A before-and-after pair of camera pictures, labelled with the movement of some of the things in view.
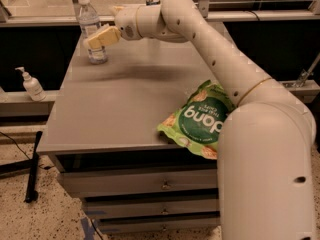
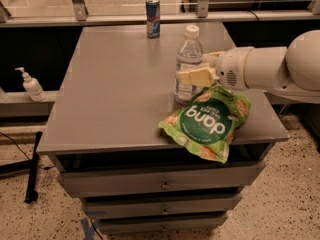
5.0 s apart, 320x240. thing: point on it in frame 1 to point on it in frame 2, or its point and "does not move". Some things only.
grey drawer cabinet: [102, 127] does not move
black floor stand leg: [25, 166] does not move
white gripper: [126, 23] to [230, 67]
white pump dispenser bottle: [32, 86] does not move
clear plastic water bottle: [89, 21] to [189, 57]
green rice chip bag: [198, 122] does not move
